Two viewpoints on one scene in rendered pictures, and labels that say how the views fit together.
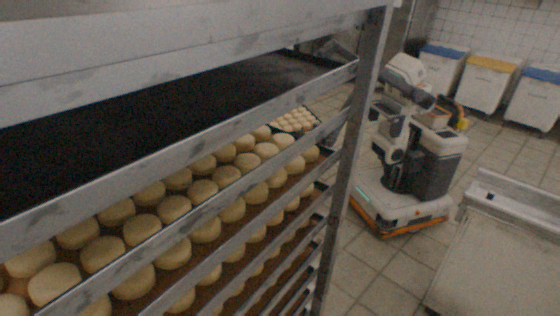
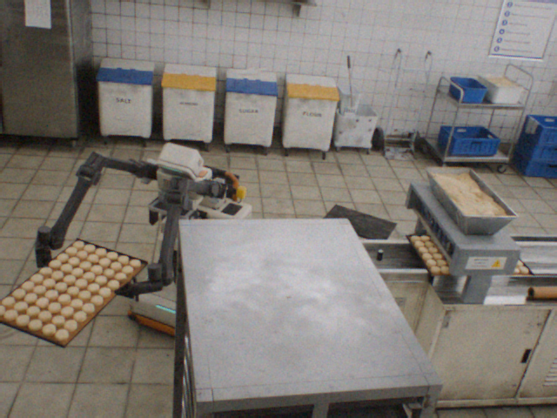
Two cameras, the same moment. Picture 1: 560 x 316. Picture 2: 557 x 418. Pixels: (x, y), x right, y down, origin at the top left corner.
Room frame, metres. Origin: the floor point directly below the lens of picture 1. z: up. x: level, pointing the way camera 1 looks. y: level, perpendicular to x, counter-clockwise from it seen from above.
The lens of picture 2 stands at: (-0.24, 1.08, 2.64)
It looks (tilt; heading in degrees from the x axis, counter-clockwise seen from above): 30 degrees down; 312
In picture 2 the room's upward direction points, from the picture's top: 7 degrees clockwise
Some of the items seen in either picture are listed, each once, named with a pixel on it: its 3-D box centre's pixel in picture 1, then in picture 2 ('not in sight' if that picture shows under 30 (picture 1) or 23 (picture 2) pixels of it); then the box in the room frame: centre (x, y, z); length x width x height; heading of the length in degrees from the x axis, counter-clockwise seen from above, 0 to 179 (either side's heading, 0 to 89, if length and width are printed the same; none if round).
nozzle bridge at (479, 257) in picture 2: not in sight; (452, 239); (0.97, -1.71, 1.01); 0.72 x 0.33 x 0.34; 144
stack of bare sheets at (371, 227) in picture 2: not in sight; (359, 223); (2.39, -2.90, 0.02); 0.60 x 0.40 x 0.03; 20
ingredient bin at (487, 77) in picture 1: (484, 85); (188, 108); (4.70, -2.69, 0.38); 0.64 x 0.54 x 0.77; 141
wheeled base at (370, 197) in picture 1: (394, 195); (194, 293); (2.29, -0.95, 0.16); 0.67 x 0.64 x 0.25; 114
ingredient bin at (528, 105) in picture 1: (539, 100); (248, 112); (4.28, -3.20, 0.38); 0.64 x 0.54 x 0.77; 140
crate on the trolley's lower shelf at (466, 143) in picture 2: not in sight; (467, 140); (2.61, -5.06, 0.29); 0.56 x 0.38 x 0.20; 59
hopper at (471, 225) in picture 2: not in sight; (464, 201); (0.97, -1.71, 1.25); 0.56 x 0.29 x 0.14; 144
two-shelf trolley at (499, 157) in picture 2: not in sight; (475, 117); (2.60, -5.06, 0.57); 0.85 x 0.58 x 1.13; 57
